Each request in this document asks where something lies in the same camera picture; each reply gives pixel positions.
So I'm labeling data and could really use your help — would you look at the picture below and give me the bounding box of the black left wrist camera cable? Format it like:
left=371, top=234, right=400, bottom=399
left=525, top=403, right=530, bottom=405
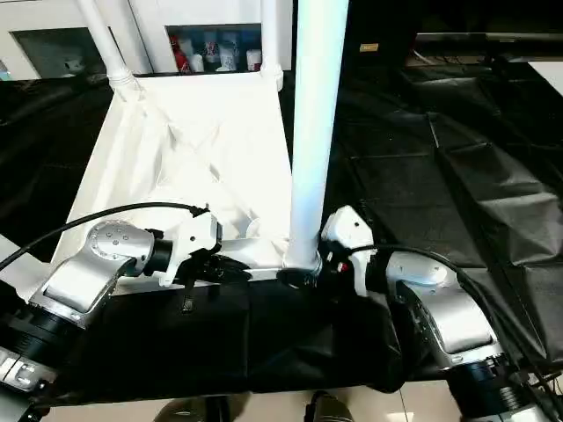
left=0, top=201, right=214, bottom=270

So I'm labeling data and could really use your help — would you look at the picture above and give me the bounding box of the black metal bar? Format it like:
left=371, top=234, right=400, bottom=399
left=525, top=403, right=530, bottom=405
left=413, top=32, right=563, bottom=47

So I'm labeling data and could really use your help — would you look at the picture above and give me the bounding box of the black work mat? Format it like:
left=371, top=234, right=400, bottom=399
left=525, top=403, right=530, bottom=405
left=0, top=35, right=563, bottom=405

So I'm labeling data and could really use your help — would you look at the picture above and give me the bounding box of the white plastic table top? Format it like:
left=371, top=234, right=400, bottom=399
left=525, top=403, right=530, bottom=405
left=49, top=70, right=323, bottom=296

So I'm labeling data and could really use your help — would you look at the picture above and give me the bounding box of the white flat panel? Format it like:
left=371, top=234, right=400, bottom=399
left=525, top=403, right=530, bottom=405
left=531, top=60, right=563, bottom=96

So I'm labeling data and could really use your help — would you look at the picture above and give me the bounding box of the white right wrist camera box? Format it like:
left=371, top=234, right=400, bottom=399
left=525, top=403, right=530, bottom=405
left=320, top=205, right=376, bottom=296

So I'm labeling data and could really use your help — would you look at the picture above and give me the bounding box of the white cabinet with glass doors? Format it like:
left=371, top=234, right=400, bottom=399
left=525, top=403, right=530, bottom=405
left=0, top=0, right=296, bottom=76

